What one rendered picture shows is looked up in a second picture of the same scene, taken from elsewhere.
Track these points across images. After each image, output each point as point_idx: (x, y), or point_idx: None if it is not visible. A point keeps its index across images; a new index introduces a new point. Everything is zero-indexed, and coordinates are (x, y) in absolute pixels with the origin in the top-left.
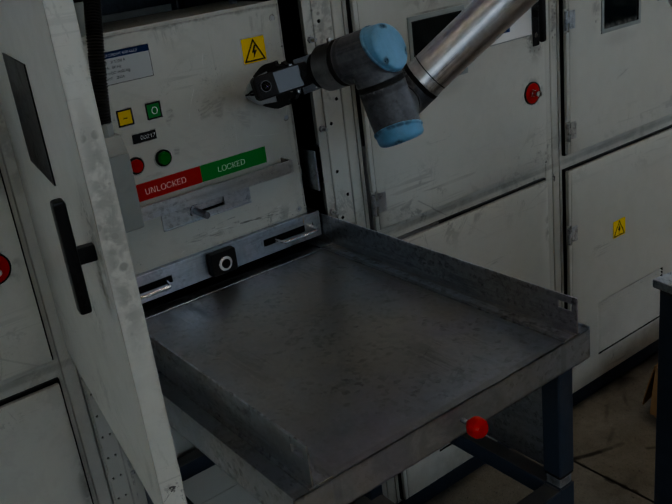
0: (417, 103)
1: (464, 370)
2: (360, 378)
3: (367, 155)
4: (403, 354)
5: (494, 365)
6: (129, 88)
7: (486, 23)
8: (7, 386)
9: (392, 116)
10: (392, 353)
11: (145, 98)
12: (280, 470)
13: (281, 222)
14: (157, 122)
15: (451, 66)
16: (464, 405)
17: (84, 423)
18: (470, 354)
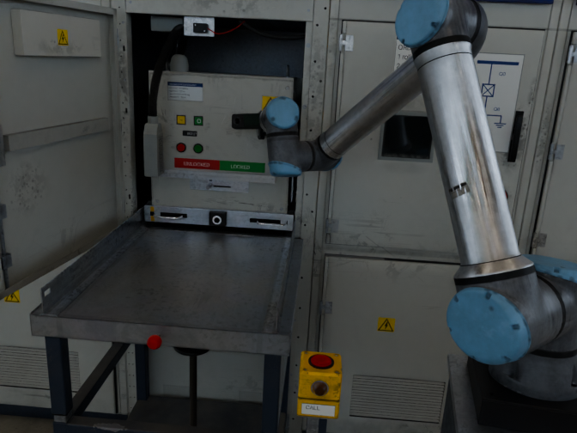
0: (305, 155)
1: (195, 314)
2: (157, 291)
3: (330, 192)
4: (194, 294)
5: (209, 320)
6: (186, 105)
7: (358, 115)
8: None
9: (272, 155)
10: (192, 290)
11: (195, 112)
12: None
13: (265, 212)
14: (199, 128)
15: (337, 139)
16: (160, 327)
17: None
18: (215, 310)
